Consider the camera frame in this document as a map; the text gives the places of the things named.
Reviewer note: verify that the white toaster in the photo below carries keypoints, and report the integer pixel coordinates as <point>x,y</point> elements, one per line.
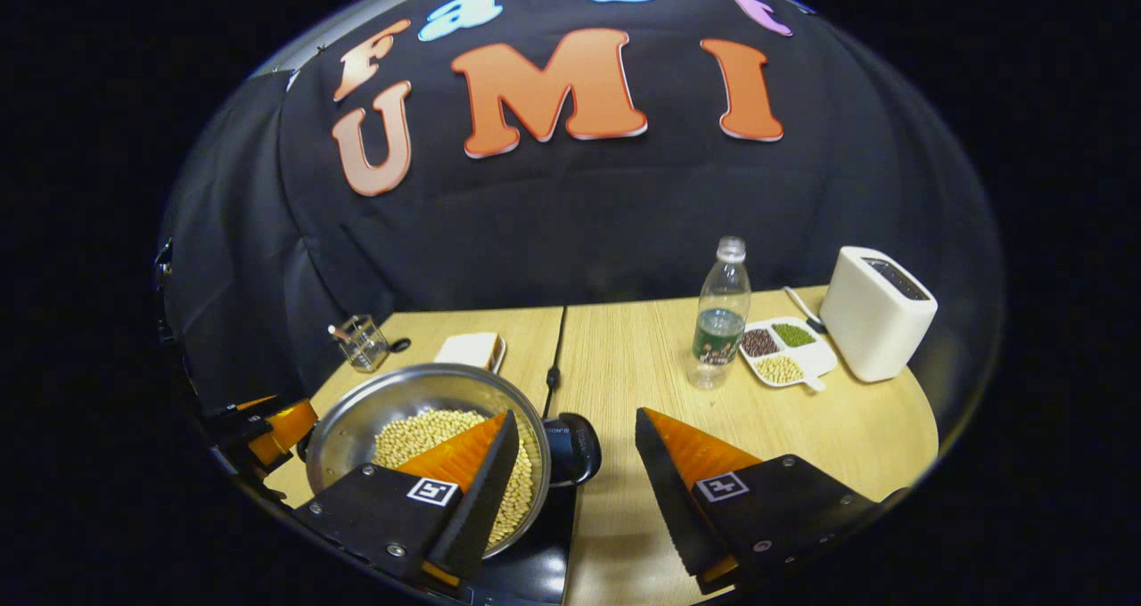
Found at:
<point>869,325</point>

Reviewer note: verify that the white divided bean dish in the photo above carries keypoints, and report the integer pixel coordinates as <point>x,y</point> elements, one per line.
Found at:
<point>793,356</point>

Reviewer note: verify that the sandwich on small plate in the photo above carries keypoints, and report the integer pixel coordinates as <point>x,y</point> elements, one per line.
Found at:
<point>468,350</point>

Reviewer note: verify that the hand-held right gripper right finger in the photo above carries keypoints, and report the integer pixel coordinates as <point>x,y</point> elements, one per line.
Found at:
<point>677,508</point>

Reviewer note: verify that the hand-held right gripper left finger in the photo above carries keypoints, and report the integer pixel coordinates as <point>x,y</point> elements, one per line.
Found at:
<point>481,508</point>

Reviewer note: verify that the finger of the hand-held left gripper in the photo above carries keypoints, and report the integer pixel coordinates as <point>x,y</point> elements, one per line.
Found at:
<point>285,428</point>

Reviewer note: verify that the black induction cooktop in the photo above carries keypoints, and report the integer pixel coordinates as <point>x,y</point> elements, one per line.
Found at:
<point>535,552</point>

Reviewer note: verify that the steel pot with soybeans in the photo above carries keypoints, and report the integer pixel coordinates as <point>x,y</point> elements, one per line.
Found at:
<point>401,410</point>

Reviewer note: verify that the glass beaker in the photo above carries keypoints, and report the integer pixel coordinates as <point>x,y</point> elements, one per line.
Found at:
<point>361,346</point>

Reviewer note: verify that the clear plastic water bottle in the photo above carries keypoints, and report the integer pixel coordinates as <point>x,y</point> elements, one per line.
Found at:
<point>718,330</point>

